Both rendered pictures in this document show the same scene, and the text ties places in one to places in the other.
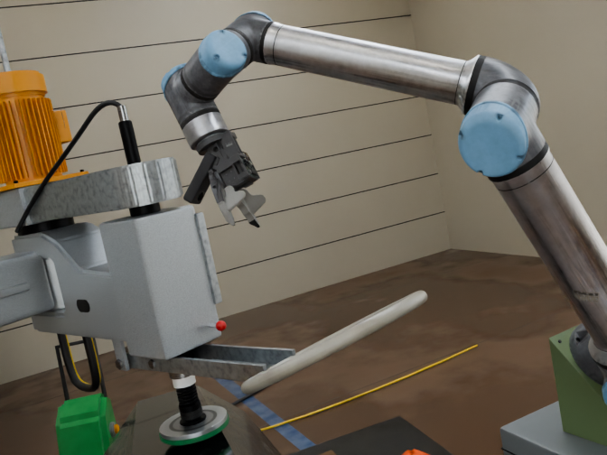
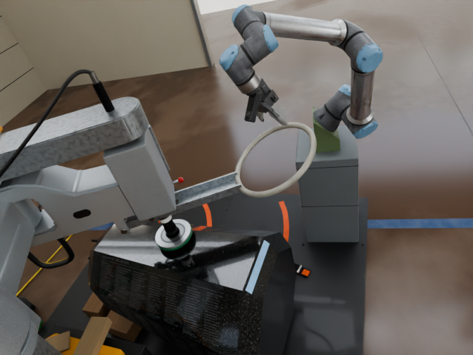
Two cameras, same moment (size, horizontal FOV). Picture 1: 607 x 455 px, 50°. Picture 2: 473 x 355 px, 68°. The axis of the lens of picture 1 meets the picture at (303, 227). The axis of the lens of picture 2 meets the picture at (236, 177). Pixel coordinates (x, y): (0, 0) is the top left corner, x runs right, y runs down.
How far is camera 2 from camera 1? 147 cm
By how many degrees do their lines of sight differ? 51
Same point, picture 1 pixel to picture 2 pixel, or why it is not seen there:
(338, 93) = not seen: outside the picture
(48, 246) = (27, 191)
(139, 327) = (151, 203)
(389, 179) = not seen: outside the picture
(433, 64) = (331, 27)
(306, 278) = not seen: outside the picture
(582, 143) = (117, 11)
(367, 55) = (309, 26)
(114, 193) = (123, 134)
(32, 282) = (20, 221)
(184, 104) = (246, 70)
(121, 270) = (132, 177)
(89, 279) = (90, 195)
